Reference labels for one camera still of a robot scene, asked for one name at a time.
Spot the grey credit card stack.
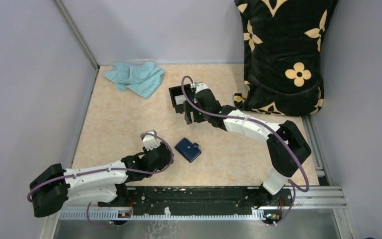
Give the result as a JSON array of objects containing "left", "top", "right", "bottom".
[{"left": 174, "top": 95, "right": 186, "bottom": 105}]

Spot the blue leather card holder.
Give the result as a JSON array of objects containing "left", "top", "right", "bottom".
[{"left": 175, "top": 137, "right": 201, "bottom": 163}]

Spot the black plastic card box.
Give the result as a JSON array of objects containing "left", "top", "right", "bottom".
[{"left": 169, "top": 84, "right": 194, "bottom": 114}]

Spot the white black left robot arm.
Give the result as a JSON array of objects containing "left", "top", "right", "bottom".
[{"left": 27, "top": 143, "right": 174, "bottom": 218}]

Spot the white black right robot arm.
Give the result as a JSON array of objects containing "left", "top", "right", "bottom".
[{"left": 184, "top": 89, "right": 311, "bottom": 205}]

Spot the light blue cloth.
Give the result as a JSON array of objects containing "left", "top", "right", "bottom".
[{"left": 103, "top": 61, "right": 165, "bottom": 99}]

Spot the black floral cushion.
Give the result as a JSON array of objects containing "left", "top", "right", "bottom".
[{"left": 234, "top": 0, "right": 337, "bottom": 117}]

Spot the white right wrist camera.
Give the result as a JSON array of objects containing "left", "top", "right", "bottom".
[{"left": 191, "top": 83, "right": 208, "bottom": 94}]

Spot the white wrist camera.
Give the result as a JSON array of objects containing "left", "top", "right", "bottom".
[
  {"left": 191, "top": 83, "right": 208, "bottom": 94},
  {"left": 140, "top": 129, "right": 161, "bottom": 151}
]

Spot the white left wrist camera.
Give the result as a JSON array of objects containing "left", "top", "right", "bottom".
[{"left": 140, "top": 129, "right": 161, "bottom": 151}]

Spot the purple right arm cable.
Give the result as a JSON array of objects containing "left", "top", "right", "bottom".
[{"left": 181, "top": 76, "right": 310, "bottom": 227}]

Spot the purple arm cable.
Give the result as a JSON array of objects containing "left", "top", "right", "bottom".
[
  {"left": 181, "top": 76, "right": 310, "bottom": 227},
  {"left": 26, "top": 131, "right": 175, "bottom": 229}
]

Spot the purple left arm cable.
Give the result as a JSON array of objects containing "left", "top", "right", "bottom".
[{"left": 26, "top": 131, "right": 175, "bottom": 229}]

